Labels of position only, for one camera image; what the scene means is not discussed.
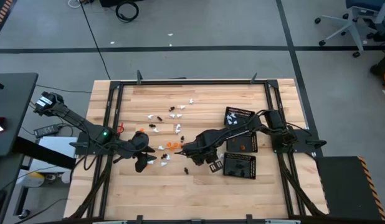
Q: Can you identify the large black box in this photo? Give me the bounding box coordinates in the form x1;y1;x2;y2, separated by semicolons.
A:
98;0;143;7

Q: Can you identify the black desk leg beam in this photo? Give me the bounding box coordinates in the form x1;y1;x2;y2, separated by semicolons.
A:
11;136;77;170

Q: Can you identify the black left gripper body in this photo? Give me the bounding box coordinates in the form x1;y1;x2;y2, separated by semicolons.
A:
127;130;151;174

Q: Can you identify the thin black floor cable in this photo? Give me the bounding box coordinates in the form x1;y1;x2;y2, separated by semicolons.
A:
35;83;93;94

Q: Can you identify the black platform hazard edge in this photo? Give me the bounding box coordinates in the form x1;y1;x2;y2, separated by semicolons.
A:
313;155;385;222

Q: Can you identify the black aluminium table frame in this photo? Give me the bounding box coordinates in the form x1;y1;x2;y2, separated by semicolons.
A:
67;70;329;220

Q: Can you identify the black and orange machine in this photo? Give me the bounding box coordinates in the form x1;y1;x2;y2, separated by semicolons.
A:
369;51;385;94

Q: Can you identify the long black floor cable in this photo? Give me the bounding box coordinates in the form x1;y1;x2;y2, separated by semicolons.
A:
78;0;112;80

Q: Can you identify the black desk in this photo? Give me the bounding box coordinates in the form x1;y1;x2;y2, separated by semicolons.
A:
0;72;39;158

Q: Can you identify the black mesh plastic basket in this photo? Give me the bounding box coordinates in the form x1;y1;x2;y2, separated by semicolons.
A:
226;132;259;154
224;106;255;127
222;152;257;180

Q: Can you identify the office chair with castors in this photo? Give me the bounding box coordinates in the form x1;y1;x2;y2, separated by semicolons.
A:
313;0;385;58

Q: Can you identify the coiled black cable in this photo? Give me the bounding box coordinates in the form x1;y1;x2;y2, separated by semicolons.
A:
115;0;140;23

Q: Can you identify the hazard striped black mat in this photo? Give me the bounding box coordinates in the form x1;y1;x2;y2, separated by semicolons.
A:
0;0;13;35

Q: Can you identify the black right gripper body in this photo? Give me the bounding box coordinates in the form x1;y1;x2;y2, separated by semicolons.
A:
183;132;224;174

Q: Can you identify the black power adapter brick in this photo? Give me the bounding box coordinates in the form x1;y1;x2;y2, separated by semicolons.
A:
33;123;63;139

